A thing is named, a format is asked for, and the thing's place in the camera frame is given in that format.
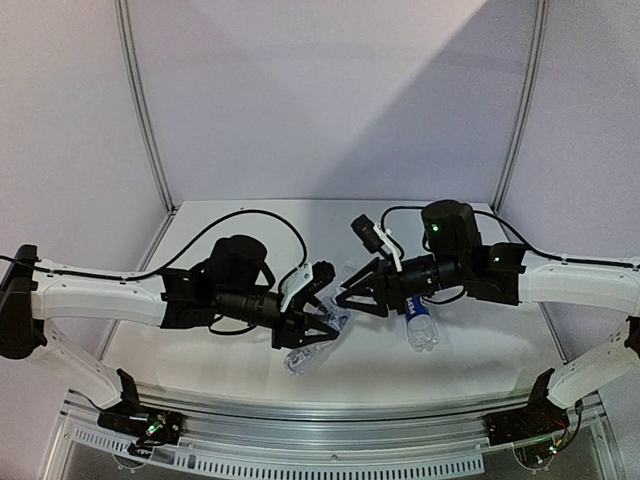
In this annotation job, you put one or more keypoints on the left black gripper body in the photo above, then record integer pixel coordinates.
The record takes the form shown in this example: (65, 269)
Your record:
(237, 305)

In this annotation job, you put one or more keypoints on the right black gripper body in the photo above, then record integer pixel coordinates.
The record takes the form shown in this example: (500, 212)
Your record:
(395, 297)

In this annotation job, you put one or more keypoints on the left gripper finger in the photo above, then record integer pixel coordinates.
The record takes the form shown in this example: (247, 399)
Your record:
(307, 301)
(314, 332)

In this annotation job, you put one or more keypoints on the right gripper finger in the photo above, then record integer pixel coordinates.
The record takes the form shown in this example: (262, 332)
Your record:
(369, 272)
(374, 309)

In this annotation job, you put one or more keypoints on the crushed clear plastic bottle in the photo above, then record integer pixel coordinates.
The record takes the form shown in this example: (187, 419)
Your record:
(303, 360)

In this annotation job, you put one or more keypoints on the Pepsi bottle blue label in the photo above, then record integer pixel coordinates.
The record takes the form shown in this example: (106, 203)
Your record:
(423, 329)

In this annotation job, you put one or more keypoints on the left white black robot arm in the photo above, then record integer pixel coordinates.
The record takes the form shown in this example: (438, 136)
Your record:
(234, 282)

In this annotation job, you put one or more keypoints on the perforated clear acrylic plate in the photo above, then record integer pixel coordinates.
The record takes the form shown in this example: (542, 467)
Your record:
(81, 450)

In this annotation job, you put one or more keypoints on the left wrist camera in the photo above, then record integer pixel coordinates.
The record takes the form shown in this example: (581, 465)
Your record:
(317, 276)

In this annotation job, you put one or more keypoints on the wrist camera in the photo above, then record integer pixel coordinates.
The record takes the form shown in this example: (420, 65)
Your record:
(378, 241)
(317, 276)

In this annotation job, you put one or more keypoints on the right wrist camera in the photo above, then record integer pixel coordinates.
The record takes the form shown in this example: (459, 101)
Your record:
(378, 241)

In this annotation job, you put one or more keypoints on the aluminium front rail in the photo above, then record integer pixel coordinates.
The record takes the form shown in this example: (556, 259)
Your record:
(320, 420)

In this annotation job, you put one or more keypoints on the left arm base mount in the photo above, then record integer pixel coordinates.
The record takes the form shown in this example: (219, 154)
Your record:
(148, 426)

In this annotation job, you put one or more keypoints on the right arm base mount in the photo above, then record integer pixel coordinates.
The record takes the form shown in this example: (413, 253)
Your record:
(539, 416)

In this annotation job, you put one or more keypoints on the right aluminium corner post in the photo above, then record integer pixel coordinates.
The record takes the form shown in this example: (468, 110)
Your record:
(525, 102)

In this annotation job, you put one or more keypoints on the aluminium corner post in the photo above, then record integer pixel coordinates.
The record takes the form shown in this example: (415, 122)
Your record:
(525, 102)
(140, 104)

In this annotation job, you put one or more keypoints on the left aluminium corner post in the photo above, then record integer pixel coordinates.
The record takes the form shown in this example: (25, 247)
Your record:
(140, 104)

